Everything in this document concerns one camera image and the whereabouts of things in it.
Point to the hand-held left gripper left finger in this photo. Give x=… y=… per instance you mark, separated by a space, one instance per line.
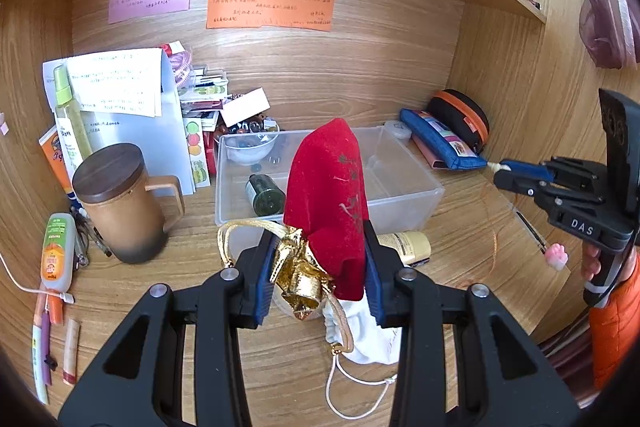
x=265 y=279

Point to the dark green glass bottle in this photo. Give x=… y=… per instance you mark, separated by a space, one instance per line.
x=267 y=199

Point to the white plastic file holder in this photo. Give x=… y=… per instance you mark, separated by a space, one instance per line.
x=150 y=147

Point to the pen with pink paw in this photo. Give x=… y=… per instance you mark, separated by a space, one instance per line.
x=556 y=257

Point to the small white round container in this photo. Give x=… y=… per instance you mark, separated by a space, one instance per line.
x=398 y=129

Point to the person's right forearm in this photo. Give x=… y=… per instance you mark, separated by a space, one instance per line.
x=617 y=327

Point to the orange paper note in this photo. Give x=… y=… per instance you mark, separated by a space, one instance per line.
x=270 y=12

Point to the blue pencil case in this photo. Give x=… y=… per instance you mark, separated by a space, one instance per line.
x=430 y=132

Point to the dark striped cloth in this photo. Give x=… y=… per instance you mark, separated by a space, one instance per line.
x=570 y=357

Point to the orange paper packet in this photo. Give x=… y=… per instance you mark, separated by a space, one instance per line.
x=52 y=157

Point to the wooden desktop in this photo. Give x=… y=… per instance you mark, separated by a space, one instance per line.
x=200 y=352

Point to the person's right hand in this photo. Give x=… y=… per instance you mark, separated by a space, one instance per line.
x=591 y=264

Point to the orange and white tube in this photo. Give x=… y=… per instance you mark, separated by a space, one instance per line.
x=55 y=252

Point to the pink wallet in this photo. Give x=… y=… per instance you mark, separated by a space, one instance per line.
x=432 y=159

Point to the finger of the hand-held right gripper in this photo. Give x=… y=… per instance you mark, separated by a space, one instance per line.
x=530 y=169
x=520 y=184

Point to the orange pen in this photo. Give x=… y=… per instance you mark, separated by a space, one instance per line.
x=55 y=309

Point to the purple pen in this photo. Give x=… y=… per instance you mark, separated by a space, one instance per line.
x=46 y=342

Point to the white cardboard box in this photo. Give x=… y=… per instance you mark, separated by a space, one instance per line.
x=245 y=107

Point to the red velvet pouch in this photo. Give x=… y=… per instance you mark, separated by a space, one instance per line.
x=325 y=197

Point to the pink lip balm tube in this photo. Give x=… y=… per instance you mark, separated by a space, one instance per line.
x=71 y=352

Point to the stack of sticker packets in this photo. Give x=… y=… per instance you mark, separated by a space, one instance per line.
x=200 y=107

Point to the small black clip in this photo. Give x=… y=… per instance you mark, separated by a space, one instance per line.
x=49 y=363

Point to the black case with orange zipper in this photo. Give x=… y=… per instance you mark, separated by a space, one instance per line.
x=460 y=112

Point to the white handwritten paper sheet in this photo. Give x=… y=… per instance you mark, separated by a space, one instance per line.
x=115 y=82

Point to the small glass bowl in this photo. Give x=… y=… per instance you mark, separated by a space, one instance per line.
x=250 y=152

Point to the green spray bottle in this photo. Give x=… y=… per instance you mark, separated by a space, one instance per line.
x=67 y=122

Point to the clear plastic storage box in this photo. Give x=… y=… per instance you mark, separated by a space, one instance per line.
x=400 y=194

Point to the cream yellow lotion tube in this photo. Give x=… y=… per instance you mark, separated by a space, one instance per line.
x=407 y=246

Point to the white and green pen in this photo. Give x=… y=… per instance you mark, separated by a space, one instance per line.
x=39 y=367

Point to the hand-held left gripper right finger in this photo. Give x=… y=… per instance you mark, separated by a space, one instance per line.
x=372 y=289

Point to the brown mug with wooden lid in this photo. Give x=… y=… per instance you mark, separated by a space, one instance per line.
x=125 y=217

